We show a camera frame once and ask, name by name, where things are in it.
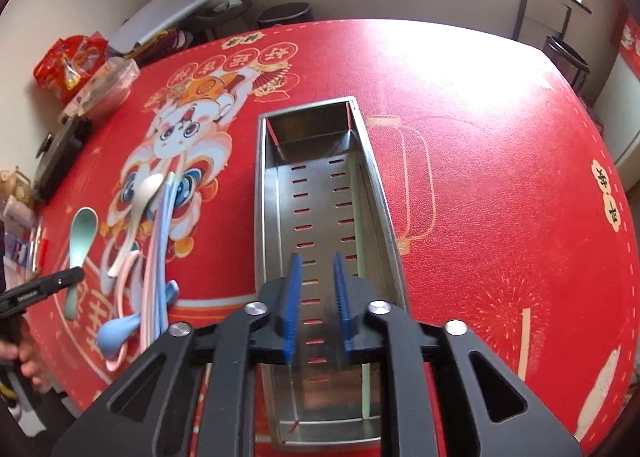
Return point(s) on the red printed table mat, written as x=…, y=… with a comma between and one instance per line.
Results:
x=475, y=162

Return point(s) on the black electric pan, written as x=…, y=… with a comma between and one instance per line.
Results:
x=60, y=152

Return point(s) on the red snack bag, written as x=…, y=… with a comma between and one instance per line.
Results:
x=65, y=62

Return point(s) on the black metal stool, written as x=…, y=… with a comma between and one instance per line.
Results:
x=567, y=57

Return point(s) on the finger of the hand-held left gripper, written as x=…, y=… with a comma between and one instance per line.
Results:
x=57, y=279

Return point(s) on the pink spoon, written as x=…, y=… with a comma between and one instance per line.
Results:
x=125, y=287

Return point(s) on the blue chopstick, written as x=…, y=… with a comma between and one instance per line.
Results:
x=159, y=262
x=165, y=257

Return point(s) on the blue spoon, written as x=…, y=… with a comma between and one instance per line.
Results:
x=112, y=334

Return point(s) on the red wall poster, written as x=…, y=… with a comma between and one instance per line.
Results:
x=629, y=42

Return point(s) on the green spoon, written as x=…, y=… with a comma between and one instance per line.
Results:
x=82, y=229

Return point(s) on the white cabinet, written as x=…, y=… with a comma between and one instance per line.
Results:
x=622, y=112

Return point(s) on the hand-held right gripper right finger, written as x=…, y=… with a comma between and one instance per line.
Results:
x=342, y=309

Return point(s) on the stainless steel utensil tray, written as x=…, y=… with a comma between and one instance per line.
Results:
x=310, y=187

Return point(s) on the person's left hand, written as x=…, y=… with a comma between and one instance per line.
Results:
x=30, y=362

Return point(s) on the glass jar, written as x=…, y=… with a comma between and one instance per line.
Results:
x=15, y=187

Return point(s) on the stack of packets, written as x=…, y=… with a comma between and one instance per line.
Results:
x=22, y=242

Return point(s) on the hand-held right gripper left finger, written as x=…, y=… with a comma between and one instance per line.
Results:
x=292, y=309

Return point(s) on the black trash bin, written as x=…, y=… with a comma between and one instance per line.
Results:
x=285, y=14

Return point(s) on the white spoon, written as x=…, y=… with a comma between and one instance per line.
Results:
x=149, y=189

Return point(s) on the white folded table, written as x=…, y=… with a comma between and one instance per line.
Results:
x=165, y=12

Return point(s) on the glass bowl with plastic wrap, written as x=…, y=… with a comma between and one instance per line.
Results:
x=105, y=87

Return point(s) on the pink chopstick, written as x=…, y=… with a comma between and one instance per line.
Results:
x=149, y=297

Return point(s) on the person's dark clothing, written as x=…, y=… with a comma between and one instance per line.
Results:
x=35, y=437

